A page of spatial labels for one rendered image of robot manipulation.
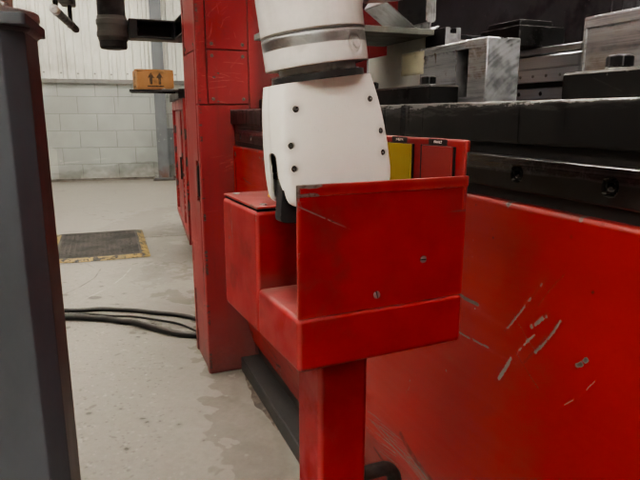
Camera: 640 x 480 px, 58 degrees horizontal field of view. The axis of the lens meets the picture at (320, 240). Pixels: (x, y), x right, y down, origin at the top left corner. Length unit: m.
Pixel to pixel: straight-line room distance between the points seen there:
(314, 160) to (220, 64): 1.42
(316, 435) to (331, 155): 0.28
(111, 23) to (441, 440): 1.94
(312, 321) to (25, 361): 0.66
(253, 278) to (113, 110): 7.68
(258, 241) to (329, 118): 0.13
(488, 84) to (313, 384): 0.52
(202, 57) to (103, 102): 6.37
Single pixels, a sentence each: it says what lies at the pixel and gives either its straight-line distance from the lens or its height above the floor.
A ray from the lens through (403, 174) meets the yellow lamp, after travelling 0.58.
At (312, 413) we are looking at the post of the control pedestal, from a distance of 0.60.
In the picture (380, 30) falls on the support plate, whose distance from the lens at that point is 0.99.
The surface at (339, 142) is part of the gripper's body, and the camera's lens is 0.47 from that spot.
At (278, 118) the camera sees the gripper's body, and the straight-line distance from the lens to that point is 0.46.
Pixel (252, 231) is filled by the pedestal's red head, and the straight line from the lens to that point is 0.53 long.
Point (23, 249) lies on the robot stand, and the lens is 0.98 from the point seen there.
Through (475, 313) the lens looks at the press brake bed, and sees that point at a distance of 0.73.
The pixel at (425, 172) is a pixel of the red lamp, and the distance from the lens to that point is 0.55.
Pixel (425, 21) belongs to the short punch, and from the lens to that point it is 1.09.
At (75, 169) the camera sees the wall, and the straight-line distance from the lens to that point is 8.25.
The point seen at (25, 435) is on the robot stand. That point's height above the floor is 0.35.
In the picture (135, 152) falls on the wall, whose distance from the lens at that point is 8.19.
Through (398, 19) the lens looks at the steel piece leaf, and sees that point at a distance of 1.10.
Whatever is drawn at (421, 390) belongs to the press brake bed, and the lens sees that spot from 0.88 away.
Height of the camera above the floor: 0.86
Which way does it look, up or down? 12 degrees down
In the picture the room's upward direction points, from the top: straight up
